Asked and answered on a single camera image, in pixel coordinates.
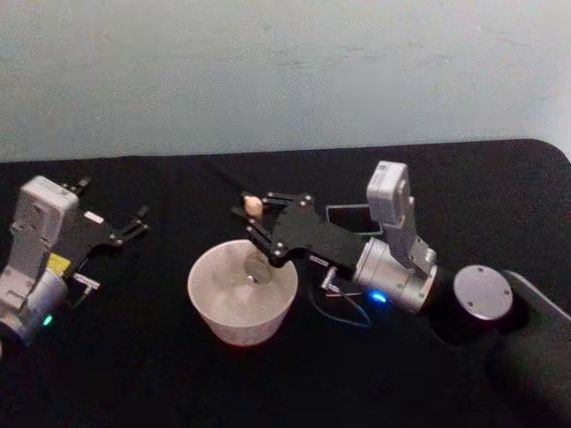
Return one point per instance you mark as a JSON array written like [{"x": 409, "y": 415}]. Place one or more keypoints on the black table cloth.
[{"x": 134, "y": 379}]

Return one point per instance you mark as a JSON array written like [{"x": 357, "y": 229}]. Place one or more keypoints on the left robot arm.
[{"x": 40, "y": 209}]

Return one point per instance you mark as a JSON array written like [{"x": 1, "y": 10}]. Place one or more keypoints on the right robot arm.
[{"x": 392, "y": 267}]

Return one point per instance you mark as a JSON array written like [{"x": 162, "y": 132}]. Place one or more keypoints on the plain pale wall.
[{"x": 267, "y": 67}]

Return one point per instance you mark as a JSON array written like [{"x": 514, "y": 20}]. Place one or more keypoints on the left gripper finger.
[
  {"x": 79, "y": 185},
  {"x": 131, "y": 229}
]

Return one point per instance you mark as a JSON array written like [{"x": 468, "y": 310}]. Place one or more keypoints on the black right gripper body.
[{"x": 316, "y": 238}]

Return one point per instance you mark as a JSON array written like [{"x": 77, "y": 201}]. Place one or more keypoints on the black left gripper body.
[{"x": 96, "y": 234}]

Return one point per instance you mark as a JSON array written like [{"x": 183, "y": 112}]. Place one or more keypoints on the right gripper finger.
[
  {"x": 261, "y": 238},
  {"x": 287, "y": 200}
]

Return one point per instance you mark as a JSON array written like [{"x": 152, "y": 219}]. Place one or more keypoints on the small beige piece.
[{"x": 253, "y": 206}]

